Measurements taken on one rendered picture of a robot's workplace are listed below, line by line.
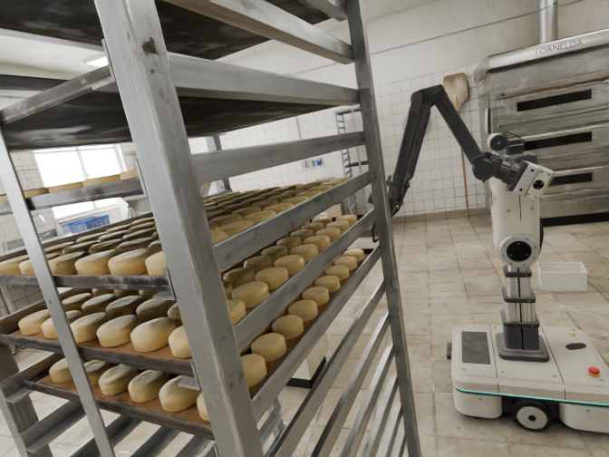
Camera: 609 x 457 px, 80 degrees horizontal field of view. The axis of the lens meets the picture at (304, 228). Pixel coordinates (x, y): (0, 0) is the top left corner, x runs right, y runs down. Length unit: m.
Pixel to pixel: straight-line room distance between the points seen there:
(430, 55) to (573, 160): 2.30
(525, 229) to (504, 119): 3.11
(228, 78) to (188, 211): 0.18
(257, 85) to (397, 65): 5.42
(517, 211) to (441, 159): 4.09
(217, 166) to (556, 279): 3.18
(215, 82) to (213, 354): 0.27
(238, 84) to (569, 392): 1.83
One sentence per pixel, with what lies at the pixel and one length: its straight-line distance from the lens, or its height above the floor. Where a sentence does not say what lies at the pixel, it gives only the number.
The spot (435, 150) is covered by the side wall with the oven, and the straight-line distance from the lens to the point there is 5.80.
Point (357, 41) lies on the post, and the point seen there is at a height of 1.61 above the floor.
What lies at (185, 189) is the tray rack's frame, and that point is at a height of 1.40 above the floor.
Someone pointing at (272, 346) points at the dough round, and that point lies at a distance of 0.54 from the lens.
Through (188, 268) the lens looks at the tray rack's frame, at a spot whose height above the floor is 1.34.
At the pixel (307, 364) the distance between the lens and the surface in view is 2.26.
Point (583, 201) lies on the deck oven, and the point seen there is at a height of 0.27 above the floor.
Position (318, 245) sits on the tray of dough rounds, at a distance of 0.67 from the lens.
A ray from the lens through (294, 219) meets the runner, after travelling 0.51.
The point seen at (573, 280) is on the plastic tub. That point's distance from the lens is 3.42.
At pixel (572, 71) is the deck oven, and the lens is 5.04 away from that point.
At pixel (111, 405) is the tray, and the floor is 1.14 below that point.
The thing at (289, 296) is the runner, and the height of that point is 1.23.
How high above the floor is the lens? 1.41
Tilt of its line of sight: 12 degrees down
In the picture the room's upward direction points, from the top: 10 degrees counter-clockwise
